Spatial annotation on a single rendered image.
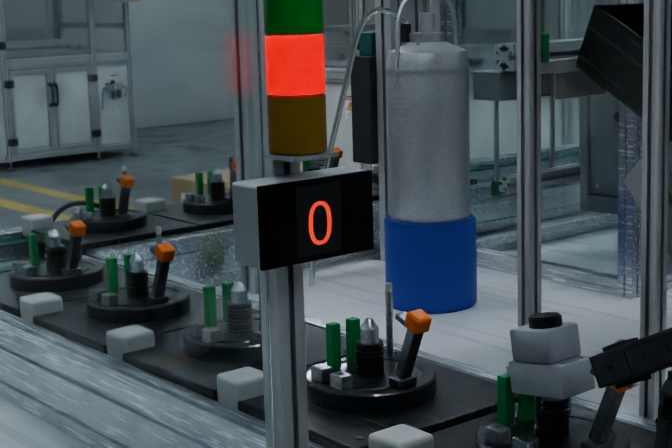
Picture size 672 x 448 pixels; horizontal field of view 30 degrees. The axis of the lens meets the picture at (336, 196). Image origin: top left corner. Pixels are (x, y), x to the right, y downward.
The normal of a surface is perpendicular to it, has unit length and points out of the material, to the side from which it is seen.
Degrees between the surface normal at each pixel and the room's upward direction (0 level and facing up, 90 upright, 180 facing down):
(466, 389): 0
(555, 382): 91
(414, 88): 90
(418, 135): 90
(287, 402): 90
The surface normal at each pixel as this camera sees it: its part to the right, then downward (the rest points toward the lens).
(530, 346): -0.78, 0.14
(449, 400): -0.03, -0.99
